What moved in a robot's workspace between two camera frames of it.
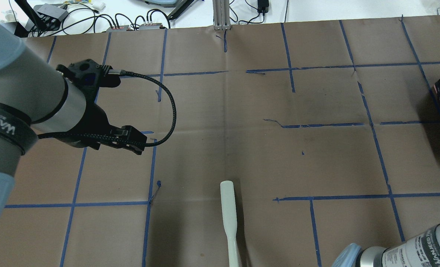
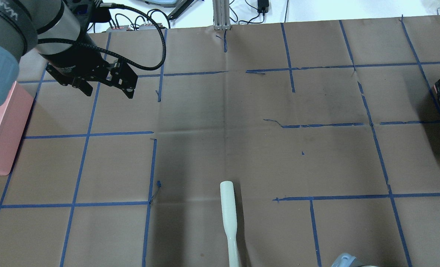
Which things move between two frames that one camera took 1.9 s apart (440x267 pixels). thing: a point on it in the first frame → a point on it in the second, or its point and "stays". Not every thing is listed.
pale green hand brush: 228,203 stays
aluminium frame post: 221,15 stays
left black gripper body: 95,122 → 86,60
